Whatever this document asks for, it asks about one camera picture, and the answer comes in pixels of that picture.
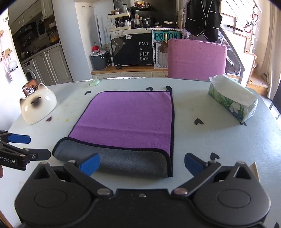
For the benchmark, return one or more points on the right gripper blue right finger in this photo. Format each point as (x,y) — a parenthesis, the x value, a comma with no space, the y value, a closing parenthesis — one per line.
(201,171)

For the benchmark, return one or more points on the washing machine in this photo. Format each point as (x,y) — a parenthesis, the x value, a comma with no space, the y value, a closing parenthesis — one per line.
(30,71)

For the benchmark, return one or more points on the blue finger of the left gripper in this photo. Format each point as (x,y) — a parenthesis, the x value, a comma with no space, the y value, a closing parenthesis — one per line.
(14,138)
(37,154)

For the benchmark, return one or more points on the black vest on hanger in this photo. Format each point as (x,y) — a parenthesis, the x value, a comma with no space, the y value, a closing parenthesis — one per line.
(203,18)

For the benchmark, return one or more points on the teal poison sign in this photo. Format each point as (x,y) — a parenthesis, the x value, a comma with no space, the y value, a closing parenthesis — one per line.
(166,35)

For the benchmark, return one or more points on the small green round dish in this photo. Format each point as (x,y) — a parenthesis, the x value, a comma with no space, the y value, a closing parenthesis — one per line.
(94,82)

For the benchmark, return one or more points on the low white drawer bench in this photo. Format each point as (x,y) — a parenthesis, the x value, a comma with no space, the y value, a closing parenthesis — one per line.
(130,71)

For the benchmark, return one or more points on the pink chair back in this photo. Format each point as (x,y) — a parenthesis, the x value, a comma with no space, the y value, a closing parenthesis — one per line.
(195,60)

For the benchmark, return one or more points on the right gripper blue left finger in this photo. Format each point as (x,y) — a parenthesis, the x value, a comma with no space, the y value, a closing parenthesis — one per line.
(81,172)

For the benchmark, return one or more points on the brown card in holder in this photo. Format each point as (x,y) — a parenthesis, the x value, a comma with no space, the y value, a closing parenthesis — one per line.
(30,87)

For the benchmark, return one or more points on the grey trash bin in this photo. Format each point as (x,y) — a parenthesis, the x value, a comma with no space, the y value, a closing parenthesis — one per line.
(98,58)

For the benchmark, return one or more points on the wooden stick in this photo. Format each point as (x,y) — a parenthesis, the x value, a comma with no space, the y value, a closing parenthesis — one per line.
(254,169)

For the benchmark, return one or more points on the purple and grey towel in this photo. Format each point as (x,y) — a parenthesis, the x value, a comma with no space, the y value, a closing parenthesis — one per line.
(131,131)

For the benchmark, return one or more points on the cream tiered shelf rack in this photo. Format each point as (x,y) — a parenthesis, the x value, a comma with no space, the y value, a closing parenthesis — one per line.
(120,21)

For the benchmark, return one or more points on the green tissue pack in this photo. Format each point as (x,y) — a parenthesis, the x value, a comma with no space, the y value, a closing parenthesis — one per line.
(238,100)

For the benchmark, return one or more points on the white cat ceramic holder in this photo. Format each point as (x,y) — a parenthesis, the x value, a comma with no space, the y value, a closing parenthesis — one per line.
(38,105)

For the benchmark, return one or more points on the black have a nice day cabinet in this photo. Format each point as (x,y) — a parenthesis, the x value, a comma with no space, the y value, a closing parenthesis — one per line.
(132,50)

